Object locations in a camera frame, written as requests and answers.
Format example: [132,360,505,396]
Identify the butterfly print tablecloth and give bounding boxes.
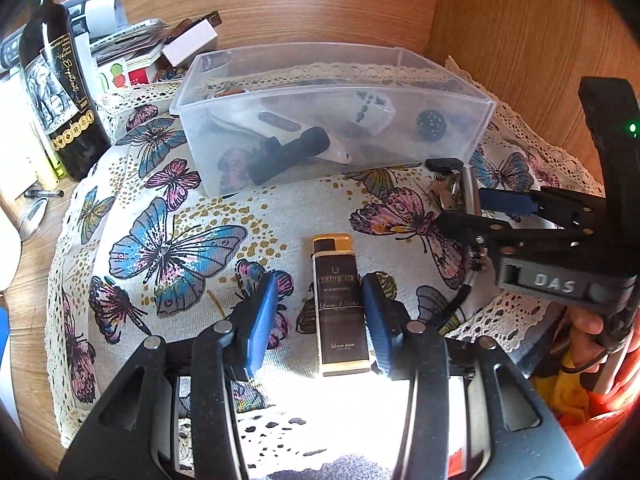
[43,54,606,451]

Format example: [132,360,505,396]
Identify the white die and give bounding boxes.
[349,90,395,136]

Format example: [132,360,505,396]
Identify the person's right hand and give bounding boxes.
[567,306,604,367]

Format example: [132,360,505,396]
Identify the keys with black fob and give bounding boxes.
[425,158,480,216]

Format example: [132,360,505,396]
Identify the stack of papers and books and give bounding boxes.
[0,0,174,91]

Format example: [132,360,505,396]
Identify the clear plastic storage box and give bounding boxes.
[170,42,496,196]

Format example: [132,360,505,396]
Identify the black round perforated object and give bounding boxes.
[416,110,447,142]

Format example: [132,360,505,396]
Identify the small white cardboard box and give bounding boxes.
[162,20,218,68]

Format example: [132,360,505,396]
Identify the white handheld massager device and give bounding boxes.
[210,105,352,165]

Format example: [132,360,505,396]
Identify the dark wine bottle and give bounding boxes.
[18,0,111,182]

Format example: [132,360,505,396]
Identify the black cylindrical flashlight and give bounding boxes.
[246,127,331,185]

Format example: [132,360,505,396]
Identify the small round mirror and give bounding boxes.
[18,197,48,242]

